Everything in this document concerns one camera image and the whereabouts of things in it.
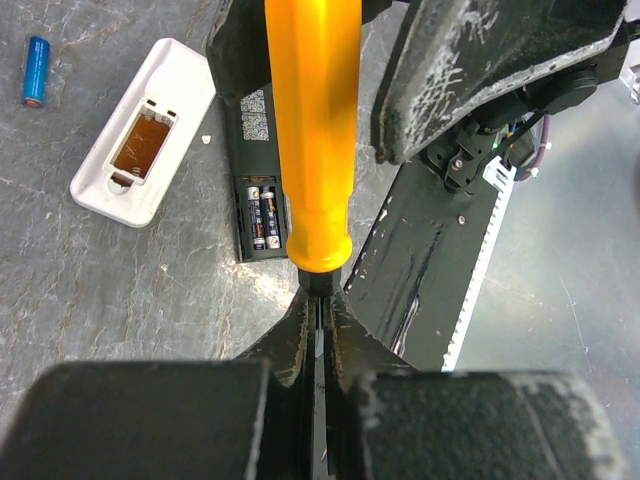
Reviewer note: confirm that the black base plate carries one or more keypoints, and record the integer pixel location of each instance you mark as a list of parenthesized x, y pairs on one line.
[(411, 277)]

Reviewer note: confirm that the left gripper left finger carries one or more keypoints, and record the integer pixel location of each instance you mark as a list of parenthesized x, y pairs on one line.
[(286, 445)]

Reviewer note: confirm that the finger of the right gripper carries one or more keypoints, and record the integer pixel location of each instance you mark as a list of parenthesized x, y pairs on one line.
[(452, 57), (237, 49)]

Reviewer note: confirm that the white remote control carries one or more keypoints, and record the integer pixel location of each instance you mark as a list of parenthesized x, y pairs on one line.
[(130, 166)]

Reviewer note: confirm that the black remote control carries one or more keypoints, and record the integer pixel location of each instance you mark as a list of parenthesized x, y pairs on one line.
[(262, 221)]

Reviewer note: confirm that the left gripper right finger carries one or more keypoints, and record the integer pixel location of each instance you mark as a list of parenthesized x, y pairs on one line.
[(354, 359)]

